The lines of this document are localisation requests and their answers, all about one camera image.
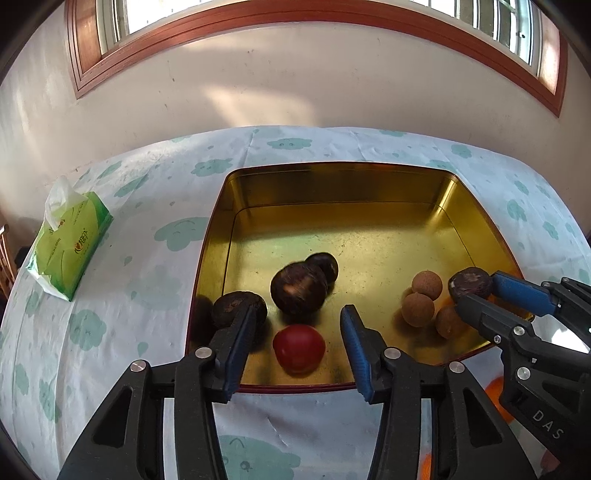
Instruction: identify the orange tangerine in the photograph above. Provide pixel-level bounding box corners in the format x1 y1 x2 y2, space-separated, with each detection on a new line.
419 453 432 480
484 375 516 425

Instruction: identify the small dark wrinkled fruit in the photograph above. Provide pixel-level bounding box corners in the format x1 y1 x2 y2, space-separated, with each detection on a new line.
448 267 493 304

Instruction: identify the brown longan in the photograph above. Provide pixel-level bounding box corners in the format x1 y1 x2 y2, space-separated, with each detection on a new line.
401 293 435 328
411 270 443 300
435 306 470 340

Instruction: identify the brown longan back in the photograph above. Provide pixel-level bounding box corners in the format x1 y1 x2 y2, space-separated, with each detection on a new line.
411 270 443 300

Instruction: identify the large dark wrinkled fruit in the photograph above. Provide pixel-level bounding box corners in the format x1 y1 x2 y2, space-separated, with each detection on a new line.
211 291 269 350

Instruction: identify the red cherry tomato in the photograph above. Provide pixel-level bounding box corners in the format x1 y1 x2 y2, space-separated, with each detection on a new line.
273 324 325 376

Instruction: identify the dark round plum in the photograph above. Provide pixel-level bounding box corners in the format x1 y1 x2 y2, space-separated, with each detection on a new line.
304 252 339 293

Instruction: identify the small orange kumquat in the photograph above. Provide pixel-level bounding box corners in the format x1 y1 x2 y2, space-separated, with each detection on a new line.
441 297 456 308

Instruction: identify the person's right hand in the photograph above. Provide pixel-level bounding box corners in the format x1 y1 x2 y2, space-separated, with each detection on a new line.
540 450 560 475

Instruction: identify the cloud pattern tablecloth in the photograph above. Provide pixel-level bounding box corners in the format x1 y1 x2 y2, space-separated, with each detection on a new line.
1 127 590 479

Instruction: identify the wooden chair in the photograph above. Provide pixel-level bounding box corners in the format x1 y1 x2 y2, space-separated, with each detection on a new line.
0 224 18 300

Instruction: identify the green tissue pack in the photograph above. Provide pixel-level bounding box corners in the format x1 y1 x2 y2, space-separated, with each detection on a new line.
26 176 112 301

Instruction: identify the red gold toffee tin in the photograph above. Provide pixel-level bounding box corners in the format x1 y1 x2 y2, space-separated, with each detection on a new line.
186 162 522 394

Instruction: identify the wooden window frame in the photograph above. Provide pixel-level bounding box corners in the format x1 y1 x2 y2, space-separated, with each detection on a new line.
64 1 569 116

